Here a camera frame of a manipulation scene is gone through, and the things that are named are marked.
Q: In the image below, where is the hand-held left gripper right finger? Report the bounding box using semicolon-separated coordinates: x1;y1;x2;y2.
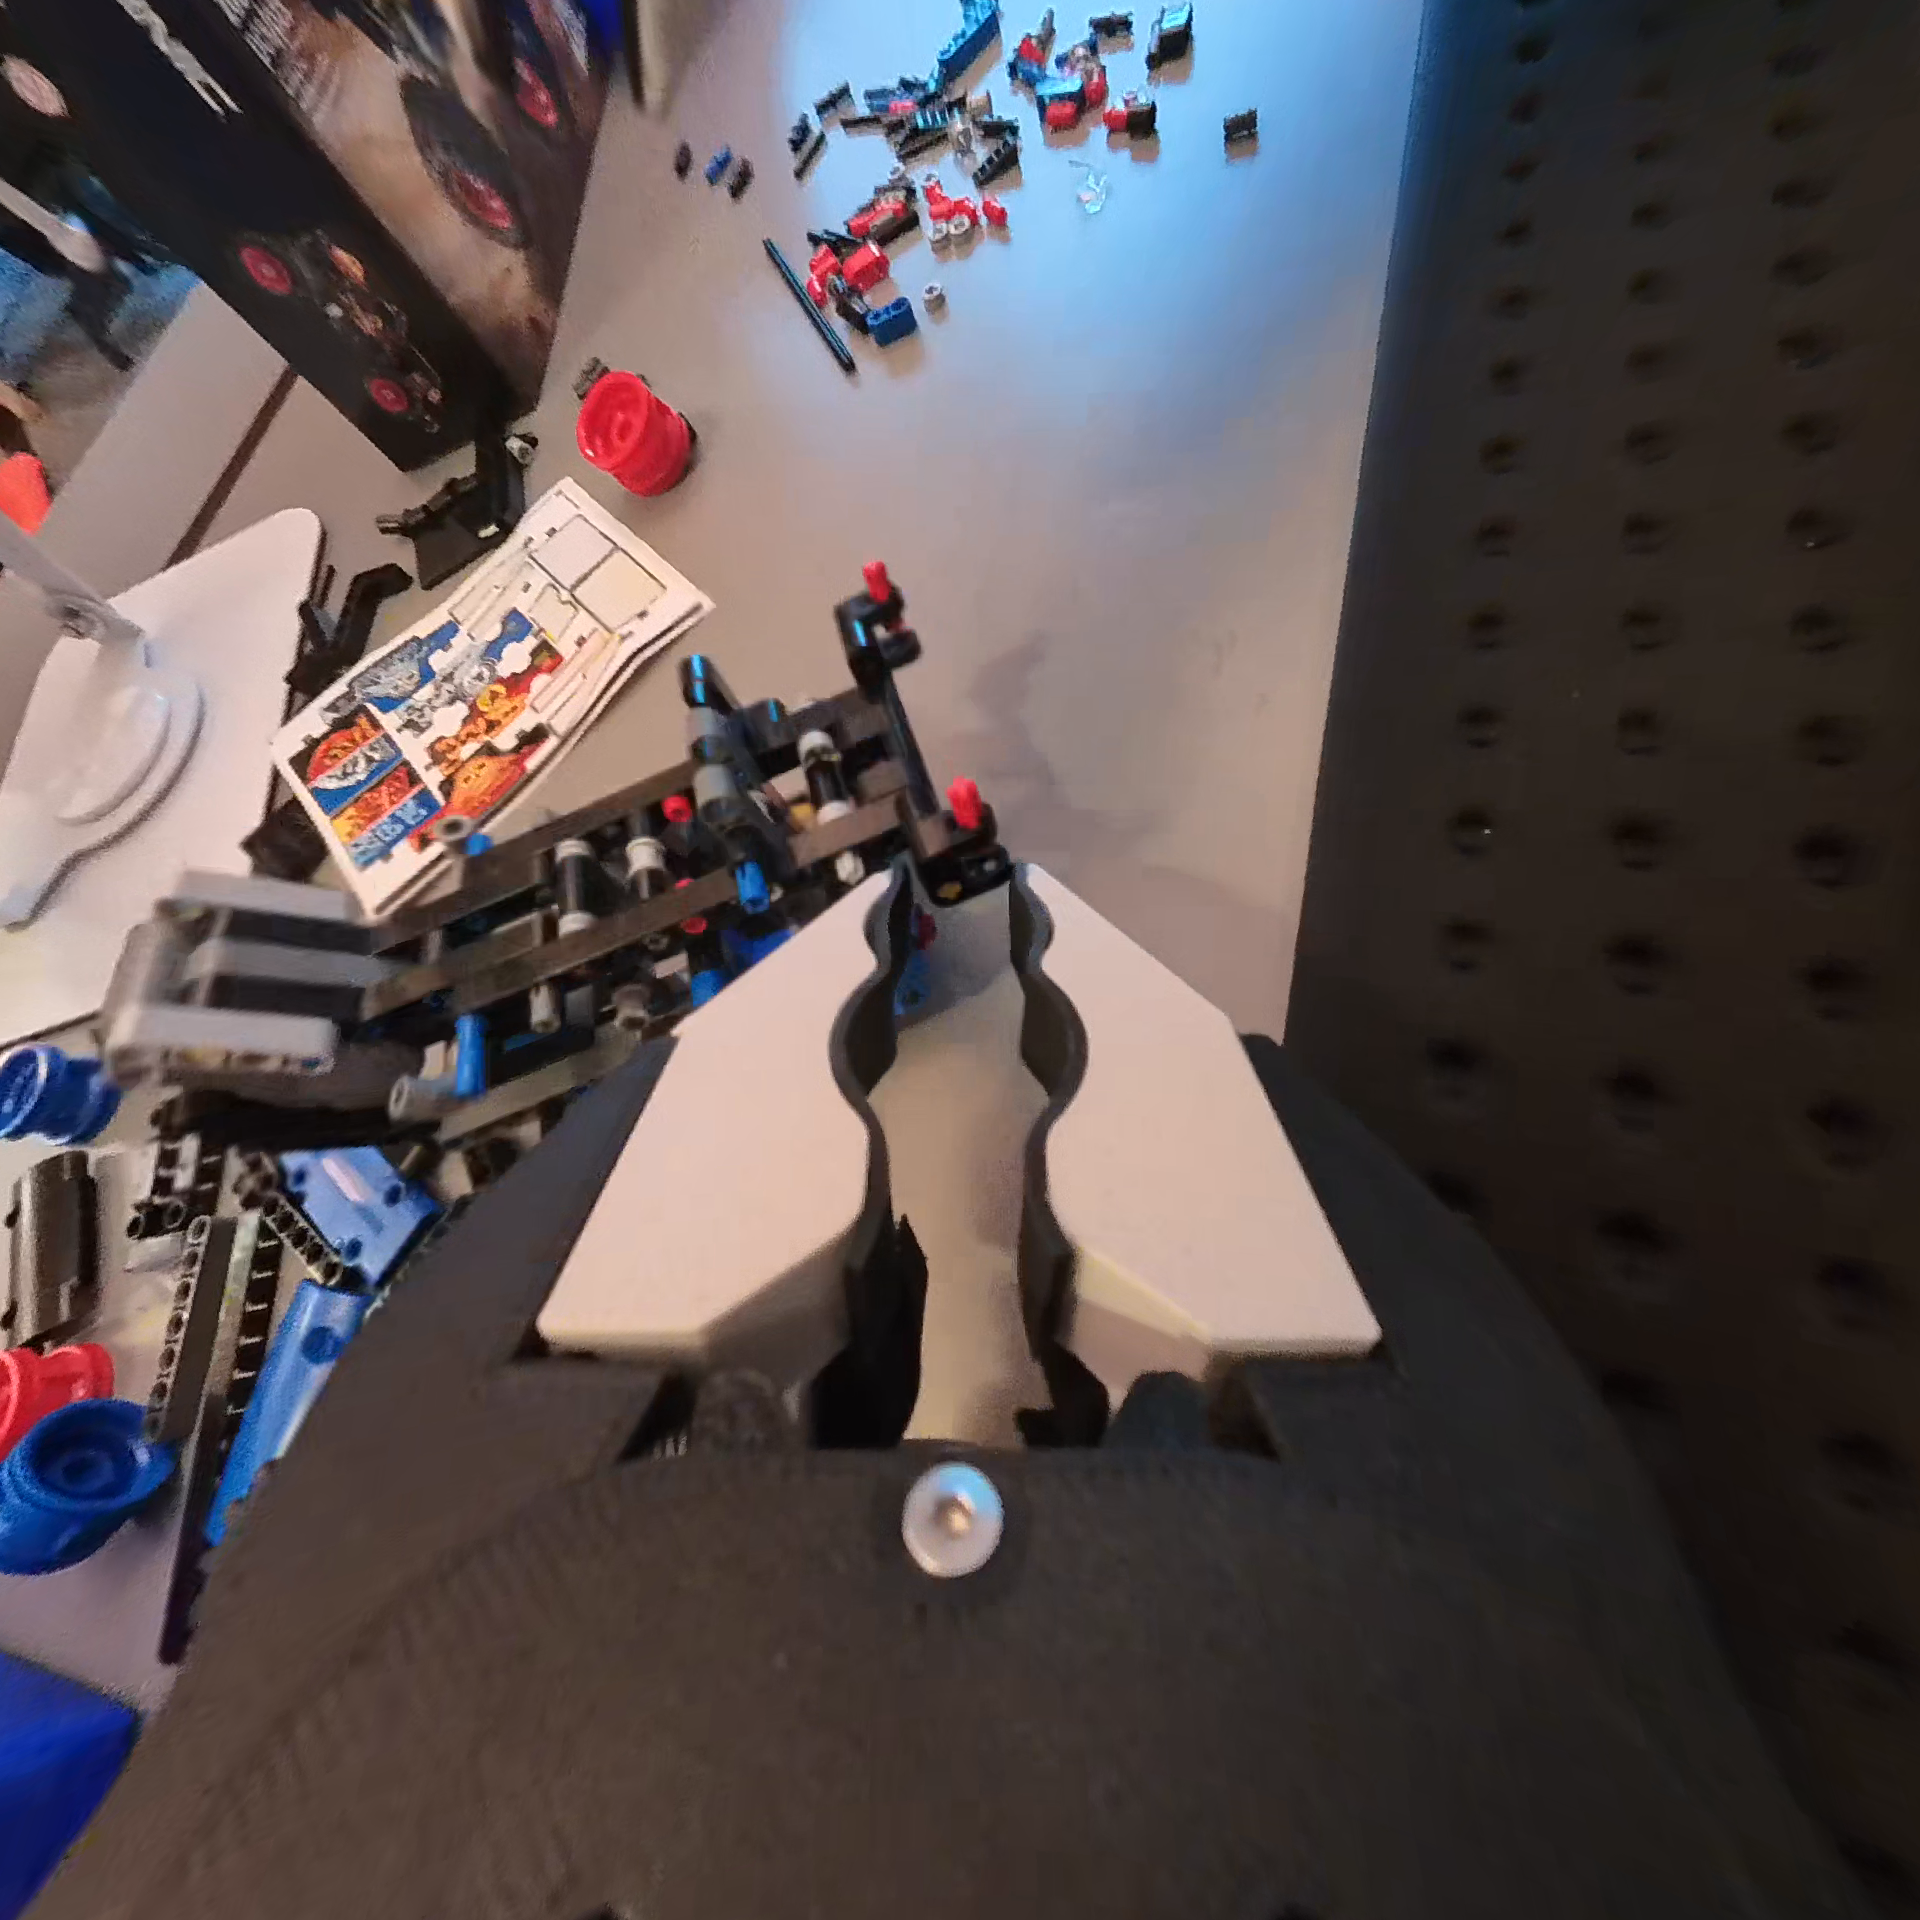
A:
1007;862;1383;1449

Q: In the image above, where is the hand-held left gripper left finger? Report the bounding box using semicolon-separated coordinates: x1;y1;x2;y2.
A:
535;865;933;1449

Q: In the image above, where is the black toy vehicle chassis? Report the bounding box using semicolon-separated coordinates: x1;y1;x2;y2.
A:
96;561;1011;1185

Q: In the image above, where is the grey desk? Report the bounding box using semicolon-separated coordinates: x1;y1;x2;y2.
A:
0;0;1427;1711

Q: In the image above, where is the blue and black toy block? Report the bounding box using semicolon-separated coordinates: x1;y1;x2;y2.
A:
277;1142;443;1261

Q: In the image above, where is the blue curved toy panel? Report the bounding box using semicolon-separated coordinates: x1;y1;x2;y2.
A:
200;1274;374;1548

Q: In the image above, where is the cluster of black toy beams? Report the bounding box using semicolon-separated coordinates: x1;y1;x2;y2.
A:
127;1130;325;1660

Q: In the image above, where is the colourful sticker sheet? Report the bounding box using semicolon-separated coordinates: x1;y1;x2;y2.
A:
269;478;718;921

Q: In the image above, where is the blue toy wheel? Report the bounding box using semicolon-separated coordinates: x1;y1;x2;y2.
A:
0;1401;179;1576
0;1044;126;1145

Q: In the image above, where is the red toy wheel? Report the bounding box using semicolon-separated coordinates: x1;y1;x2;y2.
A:
573;368;700;500
0;1338;118;1454

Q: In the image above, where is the white stand base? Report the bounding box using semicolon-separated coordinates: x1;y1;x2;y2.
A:
0;508;325;933

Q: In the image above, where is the blue plastic bin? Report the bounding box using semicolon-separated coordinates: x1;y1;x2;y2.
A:
0;1650;144;1920

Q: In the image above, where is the long black axle rod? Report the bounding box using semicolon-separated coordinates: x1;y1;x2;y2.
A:
760;237;860;374

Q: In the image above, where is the pile of small toy pieces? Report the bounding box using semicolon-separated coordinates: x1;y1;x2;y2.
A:
785;0;1261;348

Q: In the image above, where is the black toy set box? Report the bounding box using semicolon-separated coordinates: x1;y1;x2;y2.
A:
0;0;617;472

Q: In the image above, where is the black toy frame piece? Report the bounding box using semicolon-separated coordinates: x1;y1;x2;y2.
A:
292;561;413;676
374;432;540;589

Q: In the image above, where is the metal wire arm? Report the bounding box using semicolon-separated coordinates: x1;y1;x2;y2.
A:
0;509;152;663

